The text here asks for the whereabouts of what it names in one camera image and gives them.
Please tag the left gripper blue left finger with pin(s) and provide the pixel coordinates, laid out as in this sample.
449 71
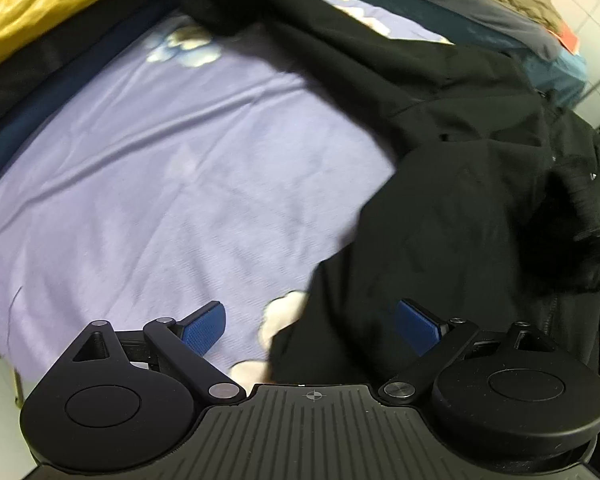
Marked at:
180 347

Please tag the purple floral bed sheet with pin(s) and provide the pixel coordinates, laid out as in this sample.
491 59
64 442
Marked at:
192 168

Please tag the black folded garment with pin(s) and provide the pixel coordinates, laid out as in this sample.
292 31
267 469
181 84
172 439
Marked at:
106 28

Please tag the orange red cloth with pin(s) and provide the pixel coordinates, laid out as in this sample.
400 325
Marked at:
568 39

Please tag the navy blue folded garment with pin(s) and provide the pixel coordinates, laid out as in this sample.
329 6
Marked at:
22 121

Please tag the black zip jacket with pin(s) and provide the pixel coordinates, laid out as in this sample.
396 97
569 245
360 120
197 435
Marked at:
492 214

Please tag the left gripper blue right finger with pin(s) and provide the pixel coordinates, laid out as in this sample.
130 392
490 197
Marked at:
437 344

